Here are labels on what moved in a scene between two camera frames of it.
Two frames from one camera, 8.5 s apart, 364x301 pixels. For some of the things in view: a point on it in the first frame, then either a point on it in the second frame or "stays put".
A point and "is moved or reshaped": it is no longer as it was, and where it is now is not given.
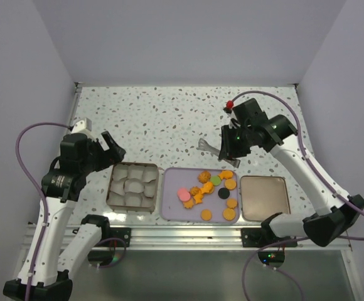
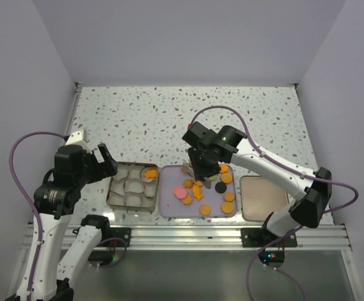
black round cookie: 223,193 → 220,187
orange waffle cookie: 229,214 → 227,207
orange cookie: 226,174 → 224,168
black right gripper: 228,150 → 201,172
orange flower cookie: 188,204 is moved or reshaped
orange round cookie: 230,184 → 226,178
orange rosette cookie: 194,190 → 187,184
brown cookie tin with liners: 133,187 stays put
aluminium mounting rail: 201,237 stays put
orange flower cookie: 231,202 → 229,196
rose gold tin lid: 263,197 stays put
